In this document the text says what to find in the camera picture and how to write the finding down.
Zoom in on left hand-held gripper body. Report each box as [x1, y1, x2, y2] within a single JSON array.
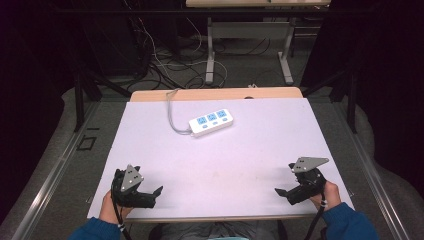
[[111, 164, 158, 209]]

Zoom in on person's left hand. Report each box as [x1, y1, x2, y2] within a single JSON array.
[[99, 190, 134, 225]]

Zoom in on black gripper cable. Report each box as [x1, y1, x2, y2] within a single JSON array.
[[111, 186, 133, 240], [303, 192, 328, 240]]

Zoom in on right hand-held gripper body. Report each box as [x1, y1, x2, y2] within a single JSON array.
[[285, 156, 330, 206]]

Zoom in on black metal stand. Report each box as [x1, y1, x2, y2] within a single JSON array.
[[68, 59, 133, 133], [301, 63, 359, 134]]

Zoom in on tangle of floor cables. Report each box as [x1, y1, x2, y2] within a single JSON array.
[[123, 0, 273, 91]]

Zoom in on grey power strip cable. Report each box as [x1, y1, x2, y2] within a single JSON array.
[[165, 88, 194, 136]]

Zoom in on person's right hand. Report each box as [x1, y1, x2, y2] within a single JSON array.
[[309, 180, 343, 212]]

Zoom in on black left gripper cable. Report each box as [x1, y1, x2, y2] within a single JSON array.
[[111, 186, 133, 240]]

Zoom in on white power strip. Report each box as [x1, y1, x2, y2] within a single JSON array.
[[188, 108, 234, 138]]

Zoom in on white metal desk frame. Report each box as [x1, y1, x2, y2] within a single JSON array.
[[204, 16, 297, 86]]

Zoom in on metal floor rail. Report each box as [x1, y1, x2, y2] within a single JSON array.
[[333, 99, 413, 240], [11, 101, 103, 240]]

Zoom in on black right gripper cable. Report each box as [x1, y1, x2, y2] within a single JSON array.
[[303, 192, 328, 240]]

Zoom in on person's lap grey pants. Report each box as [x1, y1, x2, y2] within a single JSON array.
[[148, 220, 281, 240]]

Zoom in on white table mat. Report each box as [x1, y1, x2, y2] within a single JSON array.
[[87, 97, 355, 220]]

